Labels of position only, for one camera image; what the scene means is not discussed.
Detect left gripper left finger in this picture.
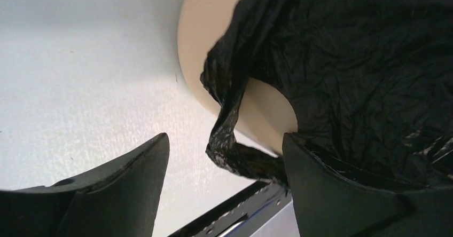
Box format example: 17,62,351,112
1,133,169,236

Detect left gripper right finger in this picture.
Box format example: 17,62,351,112
282,133,452,236

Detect yellow capybara trash bin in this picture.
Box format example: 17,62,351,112
177,0,297,156

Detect black trash bag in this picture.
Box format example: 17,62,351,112
200,0,452,189

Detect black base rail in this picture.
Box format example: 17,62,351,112
170,181,292,236

